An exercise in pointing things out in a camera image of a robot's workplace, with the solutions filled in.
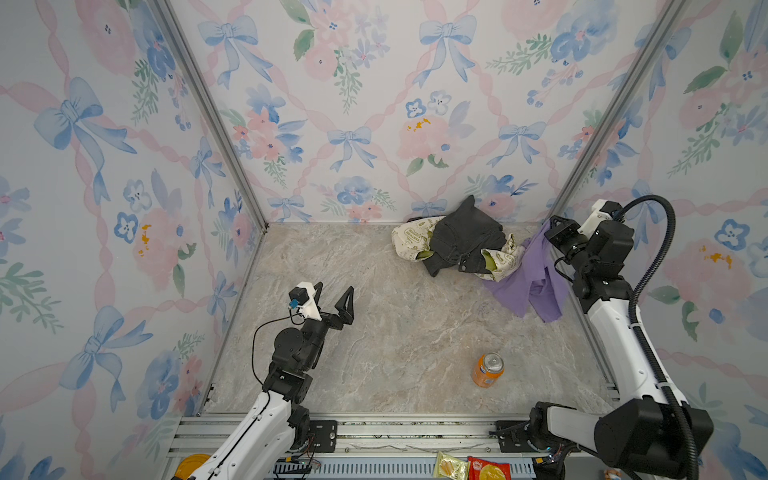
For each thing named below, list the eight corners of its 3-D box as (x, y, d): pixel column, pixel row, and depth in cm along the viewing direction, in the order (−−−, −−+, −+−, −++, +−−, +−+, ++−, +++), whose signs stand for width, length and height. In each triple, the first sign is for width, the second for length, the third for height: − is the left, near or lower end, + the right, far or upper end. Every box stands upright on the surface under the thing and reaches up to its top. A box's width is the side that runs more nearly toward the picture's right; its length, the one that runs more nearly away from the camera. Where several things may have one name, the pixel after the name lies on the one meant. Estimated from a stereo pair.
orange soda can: (474, 388, 84) (485, 375, 74) (470, 367, 87) (480, 352, 78) (494, 388, 84) (507, 375, 74) (489, 367, 87) (501, 352, 78)
